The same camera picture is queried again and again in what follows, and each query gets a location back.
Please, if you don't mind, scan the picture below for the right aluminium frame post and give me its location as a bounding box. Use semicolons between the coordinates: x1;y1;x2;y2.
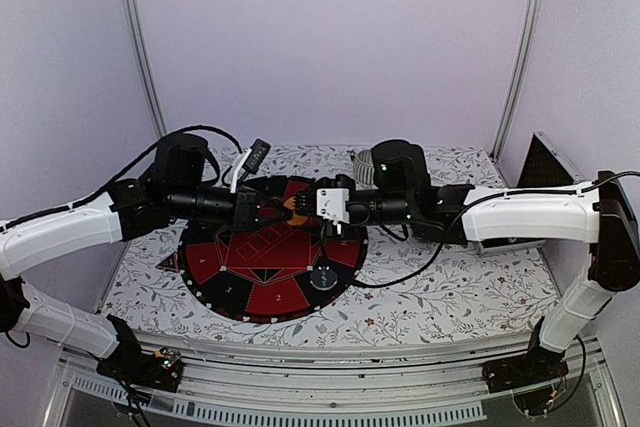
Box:
490;0;542;162

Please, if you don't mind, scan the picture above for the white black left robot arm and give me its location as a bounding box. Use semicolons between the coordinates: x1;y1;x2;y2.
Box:
1;126;271;384

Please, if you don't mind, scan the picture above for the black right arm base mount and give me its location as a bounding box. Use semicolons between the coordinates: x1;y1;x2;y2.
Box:
481;337;587;419

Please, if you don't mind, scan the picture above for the orange big blind button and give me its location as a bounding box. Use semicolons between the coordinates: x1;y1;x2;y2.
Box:
283;196;309;227

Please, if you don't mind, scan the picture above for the aluminium front rail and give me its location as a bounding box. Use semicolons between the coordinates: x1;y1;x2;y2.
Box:
42;331;624;427

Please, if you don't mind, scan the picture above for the aluminium poker chip case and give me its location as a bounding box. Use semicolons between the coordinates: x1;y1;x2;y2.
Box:
473;131;585;256

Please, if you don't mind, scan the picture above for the aluminium frame post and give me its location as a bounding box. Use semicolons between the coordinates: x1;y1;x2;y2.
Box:
122;0;168;138
490;0;542;162

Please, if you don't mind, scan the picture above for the striped grey ceramic mug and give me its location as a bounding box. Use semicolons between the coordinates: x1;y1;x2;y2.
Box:
350;149;374;186

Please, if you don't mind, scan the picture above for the round red black poker mat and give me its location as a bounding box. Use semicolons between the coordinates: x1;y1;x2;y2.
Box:
182;175;369;324

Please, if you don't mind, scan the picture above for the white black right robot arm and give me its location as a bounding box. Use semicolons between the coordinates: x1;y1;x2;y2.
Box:
292;140;639;392

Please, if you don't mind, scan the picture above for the floral white table cloth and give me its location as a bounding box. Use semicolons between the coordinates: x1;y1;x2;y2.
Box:
102;144;560;348

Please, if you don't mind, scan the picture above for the left aluminium frame post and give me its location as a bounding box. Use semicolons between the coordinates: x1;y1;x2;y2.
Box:
122;0;168;138

